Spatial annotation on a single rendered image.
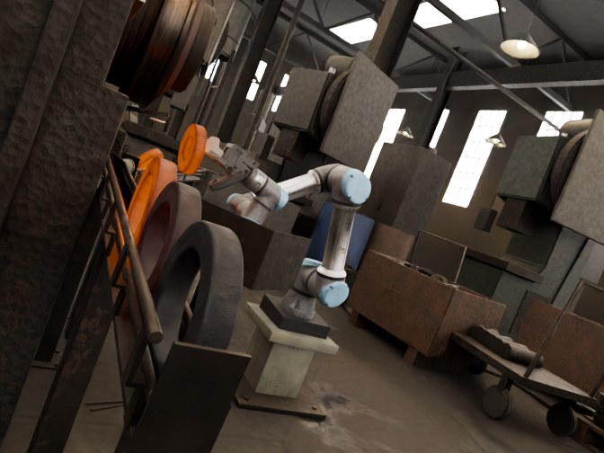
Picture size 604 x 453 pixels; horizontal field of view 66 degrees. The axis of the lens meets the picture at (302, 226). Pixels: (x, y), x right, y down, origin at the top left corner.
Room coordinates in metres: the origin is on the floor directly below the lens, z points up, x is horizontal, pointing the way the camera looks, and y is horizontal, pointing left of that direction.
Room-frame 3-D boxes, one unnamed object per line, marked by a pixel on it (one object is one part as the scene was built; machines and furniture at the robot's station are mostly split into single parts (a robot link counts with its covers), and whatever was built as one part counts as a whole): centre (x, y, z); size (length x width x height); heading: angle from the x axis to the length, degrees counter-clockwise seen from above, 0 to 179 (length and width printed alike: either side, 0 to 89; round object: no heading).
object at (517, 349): (3.23, -1.62, 0.48); 1.18 x 0.65 x 0.96; 20
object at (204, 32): (1.48, 0.53, 1.11); 0.28 x 0.06 x 0.28; 30
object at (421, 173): (6.56, -1.10, 1.00); 0.80 x 0.63 x 2.00; 35
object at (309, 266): (1.94, -0.11, 0.53); 0.13 x 0.12 x 0.14; 34
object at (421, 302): (3.76, -1.14, 0.33); 0.93 x 0.73 x 0.66; 37
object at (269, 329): (1.95, -0.11, 0.28); 0.32 x 0.32 x 0.04; 28
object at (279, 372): (1.95, -0.11, 0.13); 0.40 x 0.40 x 0.26; 28
